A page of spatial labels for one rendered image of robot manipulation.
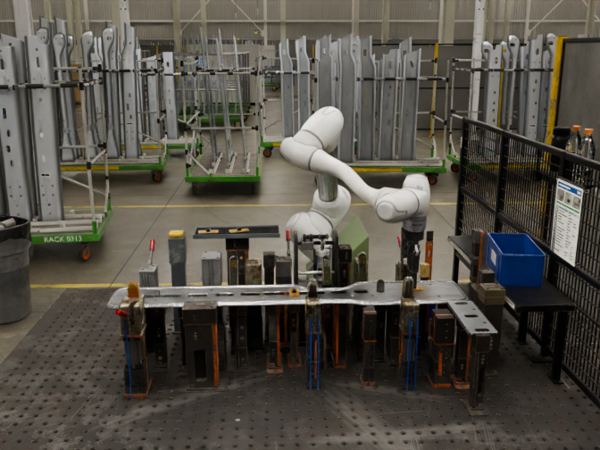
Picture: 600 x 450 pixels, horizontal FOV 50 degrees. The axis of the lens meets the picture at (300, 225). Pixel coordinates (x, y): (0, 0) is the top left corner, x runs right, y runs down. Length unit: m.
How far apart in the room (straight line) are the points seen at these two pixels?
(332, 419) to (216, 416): 0.40
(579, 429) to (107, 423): 1.58
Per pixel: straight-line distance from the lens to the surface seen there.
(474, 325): 2.35
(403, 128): 9.76
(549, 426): 2.43
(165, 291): 2.63
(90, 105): 10.23
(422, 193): 2.45
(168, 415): 2.39
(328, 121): 2.79
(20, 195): 6.72
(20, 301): 5.17
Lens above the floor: 1.93
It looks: 15 degrees down
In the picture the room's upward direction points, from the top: straight up
